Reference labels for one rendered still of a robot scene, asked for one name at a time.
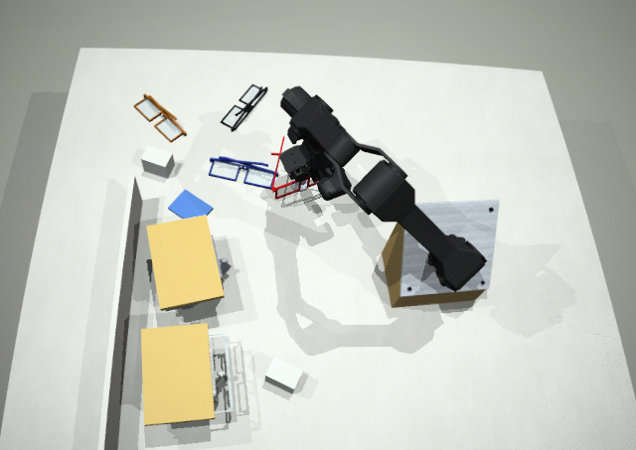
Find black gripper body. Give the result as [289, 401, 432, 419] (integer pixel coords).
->
[287, 128, 346, 201]

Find long grey flat panel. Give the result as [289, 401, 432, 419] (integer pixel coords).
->
[97, 175, 142, 450]

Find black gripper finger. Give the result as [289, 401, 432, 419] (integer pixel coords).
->
[308, 169, 337, 183]

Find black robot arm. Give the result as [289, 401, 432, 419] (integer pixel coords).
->
[279, 85, 487, 292]

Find white cube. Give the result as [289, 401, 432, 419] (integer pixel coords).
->
[141, 145, 175, 179]
[264, 357, 303, 394]

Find black-framed glasses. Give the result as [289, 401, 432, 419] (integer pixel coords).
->
[220, 84, 268, 132]

